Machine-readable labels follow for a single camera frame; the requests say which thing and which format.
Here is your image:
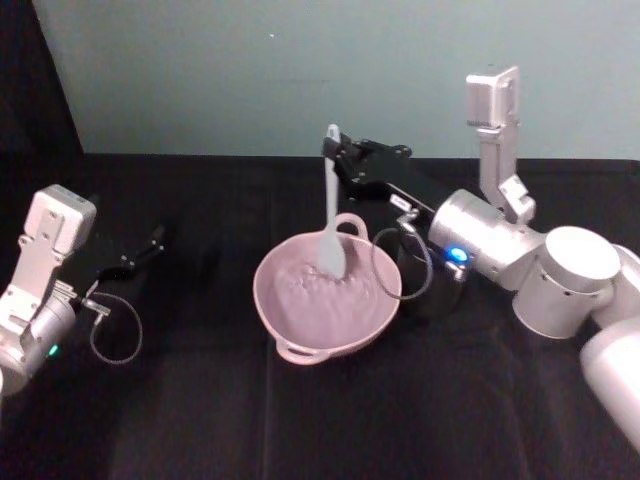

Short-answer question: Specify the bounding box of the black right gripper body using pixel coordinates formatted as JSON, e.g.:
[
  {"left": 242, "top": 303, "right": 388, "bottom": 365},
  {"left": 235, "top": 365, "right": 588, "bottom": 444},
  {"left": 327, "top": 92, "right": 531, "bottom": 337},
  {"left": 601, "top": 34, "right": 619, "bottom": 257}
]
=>
[{"left": 343, "top": 155, "right": 445, "bottom": 224}]

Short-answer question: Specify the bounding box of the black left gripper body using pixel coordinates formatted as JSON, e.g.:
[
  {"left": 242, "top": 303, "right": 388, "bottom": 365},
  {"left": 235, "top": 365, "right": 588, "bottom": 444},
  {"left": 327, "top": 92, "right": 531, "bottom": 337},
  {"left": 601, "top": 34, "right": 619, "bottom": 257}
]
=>
[{"left": 79, "top": 265, "right": 139, "bottom": 303}]

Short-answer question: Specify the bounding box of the grey silicone spatula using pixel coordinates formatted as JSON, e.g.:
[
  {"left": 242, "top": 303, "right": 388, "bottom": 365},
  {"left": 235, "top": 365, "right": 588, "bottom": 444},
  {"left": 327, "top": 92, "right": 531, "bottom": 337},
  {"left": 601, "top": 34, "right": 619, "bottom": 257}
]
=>
[{"left": 315, "top": 123, "right": 347, "bottom": 280}]

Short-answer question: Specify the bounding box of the black table cloth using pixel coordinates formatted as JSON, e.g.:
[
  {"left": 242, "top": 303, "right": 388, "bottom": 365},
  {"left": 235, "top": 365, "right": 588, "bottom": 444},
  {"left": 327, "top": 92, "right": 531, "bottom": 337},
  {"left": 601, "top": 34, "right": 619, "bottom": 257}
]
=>
[{"left": 0, "top": 149, "right": 640, "bottom": 480}]

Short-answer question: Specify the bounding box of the black side panel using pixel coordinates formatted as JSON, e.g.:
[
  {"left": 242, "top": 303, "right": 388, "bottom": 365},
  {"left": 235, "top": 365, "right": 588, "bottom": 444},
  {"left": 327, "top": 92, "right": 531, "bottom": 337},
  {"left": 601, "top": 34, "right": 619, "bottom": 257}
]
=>
[{"left": 0, "top": 0, "right": 85, "bottom": 156}]

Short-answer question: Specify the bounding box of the thin dark left gripper cable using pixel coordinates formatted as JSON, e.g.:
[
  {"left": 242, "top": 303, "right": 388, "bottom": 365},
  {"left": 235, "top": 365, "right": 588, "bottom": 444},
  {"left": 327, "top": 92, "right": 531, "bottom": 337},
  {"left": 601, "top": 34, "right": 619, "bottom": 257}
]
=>
[{"left": 81, "top": 291, "right": 145, "bottom": 365}]

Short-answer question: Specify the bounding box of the thin dark gripper cable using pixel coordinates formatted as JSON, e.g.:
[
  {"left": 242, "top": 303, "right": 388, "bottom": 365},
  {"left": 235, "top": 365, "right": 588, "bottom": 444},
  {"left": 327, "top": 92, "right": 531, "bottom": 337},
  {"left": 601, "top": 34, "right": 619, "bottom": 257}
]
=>
[
  {"left": 81, "top": 291, "right": 145, "bottom": 365},
  {"left": 371, "top": 209, "right": 432, "bottom": 302}
]

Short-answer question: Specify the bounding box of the thin dark right gripper cable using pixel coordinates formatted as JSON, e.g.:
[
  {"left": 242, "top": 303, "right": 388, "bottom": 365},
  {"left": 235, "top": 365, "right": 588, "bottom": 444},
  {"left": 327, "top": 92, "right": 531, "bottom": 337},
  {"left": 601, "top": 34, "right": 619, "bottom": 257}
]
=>
[{"left": 371, "top": 209, "right": 432, "bottom": 302}]

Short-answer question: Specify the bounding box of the pink bowl with two handles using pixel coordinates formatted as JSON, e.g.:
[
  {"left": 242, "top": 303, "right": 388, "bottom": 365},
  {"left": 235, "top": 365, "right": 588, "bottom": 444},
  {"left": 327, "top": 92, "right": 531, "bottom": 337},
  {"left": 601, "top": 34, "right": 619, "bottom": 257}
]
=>
[{"left": 252, "top": 212, "right": 404, "bottom": 365}]

